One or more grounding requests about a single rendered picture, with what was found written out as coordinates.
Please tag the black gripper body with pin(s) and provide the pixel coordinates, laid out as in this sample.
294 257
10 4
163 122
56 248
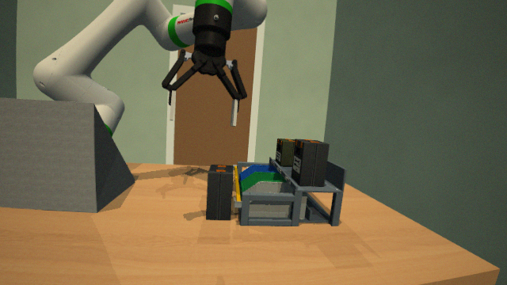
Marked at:
213 46

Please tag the grey metal shelf rack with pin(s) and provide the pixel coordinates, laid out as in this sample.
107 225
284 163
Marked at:
334 183

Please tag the green open bin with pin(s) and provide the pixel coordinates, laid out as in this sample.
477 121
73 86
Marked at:
259 176

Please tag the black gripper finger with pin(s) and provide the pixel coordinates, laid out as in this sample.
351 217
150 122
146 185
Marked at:
184 56
233 66

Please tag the blue bin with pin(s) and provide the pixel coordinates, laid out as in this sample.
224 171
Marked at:
257 168

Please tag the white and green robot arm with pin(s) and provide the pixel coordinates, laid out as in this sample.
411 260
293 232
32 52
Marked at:
65 75

